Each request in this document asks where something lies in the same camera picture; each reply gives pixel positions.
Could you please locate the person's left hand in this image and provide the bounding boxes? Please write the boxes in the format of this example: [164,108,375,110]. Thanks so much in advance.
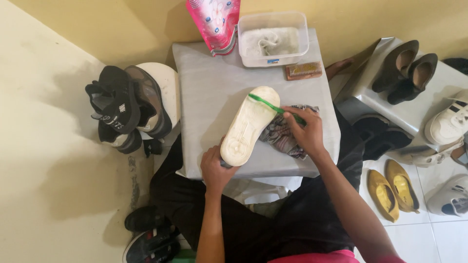
[200,136,240,196]

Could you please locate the person's right hand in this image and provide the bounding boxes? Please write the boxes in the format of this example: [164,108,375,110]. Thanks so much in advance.
[282,106,327,158]

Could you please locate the green toothbrush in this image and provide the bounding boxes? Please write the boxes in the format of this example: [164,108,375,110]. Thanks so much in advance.
[248,93,308,126]

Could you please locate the white shoe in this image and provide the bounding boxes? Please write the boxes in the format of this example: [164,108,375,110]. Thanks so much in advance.
[220,86,281,167]

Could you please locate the grey patterned cloth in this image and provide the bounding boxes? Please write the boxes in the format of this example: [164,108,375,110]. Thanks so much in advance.
[258,105,320,160]

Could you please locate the brown scrub brush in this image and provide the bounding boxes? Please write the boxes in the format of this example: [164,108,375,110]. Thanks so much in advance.
[285,61,323,81]

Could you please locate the grey covered small table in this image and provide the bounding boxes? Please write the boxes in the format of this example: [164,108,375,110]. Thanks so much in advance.
[172,28,341,180]

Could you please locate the white plastic bag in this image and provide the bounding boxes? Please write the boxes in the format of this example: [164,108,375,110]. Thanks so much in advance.
[223,176,304,205]

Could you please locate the small black cloth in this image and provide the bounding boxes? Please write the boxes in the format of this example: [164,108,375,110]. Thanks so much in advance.
[143,138,163,158]

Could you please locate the white rag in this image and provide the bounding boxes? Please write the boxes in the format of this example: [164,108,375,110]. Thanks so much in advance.
[257,31,290,56]

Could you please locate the white round stool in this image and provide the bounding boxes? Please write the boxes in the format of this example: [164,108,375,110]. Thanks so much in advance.
[135,62,181,141]

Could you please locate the black grey mesh sneaker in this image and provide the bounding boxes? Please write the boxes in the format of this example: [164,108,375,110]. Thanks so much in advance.
[124,65,173,139]

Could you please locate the clear plastic container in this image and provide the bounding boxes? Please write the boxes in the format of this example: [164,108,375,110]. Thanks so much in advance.
[238,11,310,68]

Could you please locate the black sneaker with white sole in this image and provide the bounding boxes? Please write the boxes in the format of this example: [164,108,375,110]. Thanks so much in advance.
[97,121,143,155]

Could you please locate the dark grey heeled shoe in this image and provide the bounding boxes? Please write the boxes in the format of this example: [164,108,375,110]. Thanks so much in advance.
[372,39,420,93]
[387,53,439,105]

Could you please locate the person's black trousers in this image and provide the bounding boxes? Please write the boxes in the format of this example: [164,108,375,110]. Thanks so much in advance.
[150,106,414,263]

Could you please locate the plain black shoe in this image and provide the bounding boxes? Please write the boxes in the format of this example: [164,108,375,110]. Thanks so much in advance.
[124,205,172,232]

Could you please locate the black sneaker with white print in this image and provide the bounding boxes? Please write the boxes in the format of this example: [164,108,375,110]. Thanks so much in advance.
[85,66,141,135]

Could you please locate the yellow flat shoe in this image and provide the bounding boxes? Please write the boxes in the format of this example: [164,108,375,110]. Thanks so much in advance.
[367,169,400,223]
[385,159,421,214]

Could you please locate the pink detergent pouch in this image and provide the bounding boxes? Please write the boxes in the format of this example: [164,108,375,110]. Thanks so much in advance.
[185,0,241,57]

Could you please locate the green plastic object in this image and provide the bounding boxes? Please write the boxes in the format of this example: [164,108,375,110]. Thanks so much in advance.
[172,249,198,263]

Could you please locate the black striped sandal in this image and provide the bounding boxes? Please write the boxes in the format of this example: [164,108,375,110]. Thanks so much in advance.
[122,226,181,263]

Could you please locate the beige shoe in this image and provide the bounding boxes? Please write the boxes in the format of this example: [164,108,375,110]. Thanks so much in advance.
[386,141,465,169]

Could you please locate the person's pink shirt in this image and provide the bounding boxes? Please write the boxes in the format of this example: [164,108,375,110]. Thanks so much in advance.
[267,249,406,263]

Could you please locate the white sneaker with black stripes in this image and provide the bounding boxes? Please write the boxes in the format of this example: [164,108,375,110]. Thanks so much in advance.
[424,89,468,146]

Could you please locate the black object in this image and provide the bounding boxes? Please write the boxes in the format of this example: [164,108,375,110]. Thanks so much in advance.
[442,57,468,76]

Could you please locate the white grey sneaker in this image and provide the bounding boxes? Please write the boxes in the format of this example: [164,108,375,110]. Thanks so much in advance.
[426,173,468,218]

